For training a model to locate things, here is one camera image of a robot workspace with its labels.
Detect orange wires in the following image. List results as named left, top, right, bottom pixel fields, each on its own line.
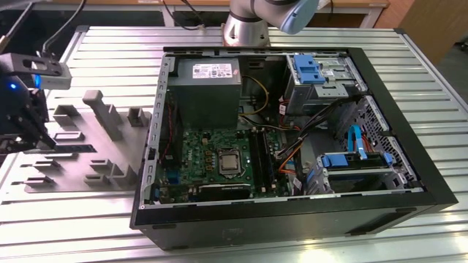
left=278, top=153, right=298, bottom=175

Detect green Dell motherboard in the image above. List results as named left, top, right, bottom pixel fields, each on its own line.
left=156, top=127, right=294, bottom=205

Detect black cable bundle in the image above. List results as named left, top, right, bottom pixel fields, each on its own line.
left=278, top=97, right=362, bottom=160

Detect CPU socket with cover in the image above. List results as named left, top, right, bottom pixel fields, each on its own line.
left=215, top=147, right=247, bottom=180

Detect grey power supply unit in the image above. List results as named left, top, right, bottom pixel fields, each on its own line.
left=167, top=57, right=244, bottom=131

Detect silver CPU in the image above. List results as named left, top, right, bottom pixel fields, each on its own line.
left=218, top=153, right=244, bottom=172

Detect thin red wire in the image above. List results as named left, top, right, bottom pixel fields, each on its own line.
left=163, top=104, right=176, bottom=163

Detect black graphics card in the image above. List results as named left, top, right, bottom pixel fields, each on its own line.
left=198, top=183, right=254, bottom=201

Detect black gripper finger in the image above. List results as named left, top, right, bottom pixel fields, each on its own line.
left=28, top=89, right=58, bottom=150

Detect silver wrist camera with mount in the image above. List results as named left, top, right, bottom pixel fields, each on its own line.
left=0, top=53, right=72, bottom=90

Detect blue plastic drive carrier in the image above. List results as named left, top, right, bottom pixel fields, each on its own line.
left=292, top=54, right=328, bottom=85

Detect silver metal drive cage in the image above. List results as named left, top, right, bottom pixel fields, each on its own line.
left=284, top=53, right=368, bottom=116

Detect blue flat data cable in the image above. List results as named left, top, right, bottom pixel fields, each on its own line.
left=347, top=124, right=368, bottom=161

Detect wooden top desk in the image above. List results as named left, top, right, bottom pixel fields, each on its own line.
left=0, top=0, right=388, bottom=28

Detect hard disk in blue carrier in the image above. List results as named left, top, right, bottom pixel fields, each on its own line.
left=320, top=152, right=395, bottom=171

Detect yellow wire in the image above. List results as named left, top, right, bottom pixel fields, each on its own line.
left=240, top=75, right=270, bottom=115

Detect empty black RAM slot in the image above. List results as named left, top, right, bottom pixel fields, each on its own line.
left=251, top=128, right=268, bottom=193

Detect grey parts rack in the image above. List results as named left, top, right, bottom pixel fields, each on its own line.
left=20, top=89, right=154, bottom=194

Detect silver disk bay frame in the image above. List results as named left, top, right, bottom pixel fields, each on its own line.
left=316, top=152, right=419, bottom=196

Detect loose cable with connector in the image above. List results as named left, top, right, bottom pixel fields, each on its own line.
left=162, top=0, right=207, bottom=30

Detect dark RAM stick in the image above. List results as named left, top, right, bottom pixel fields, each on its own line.
left=54, top=144, right=98, bottom=153

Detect brown wooden cabinet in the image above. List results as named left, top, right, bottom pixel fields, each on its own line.
left=375, top=0, right=468, bottom=65

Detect black open PC case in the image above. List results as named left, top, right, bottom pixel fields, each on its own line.
left=130, top=45, right=460, bottom=251

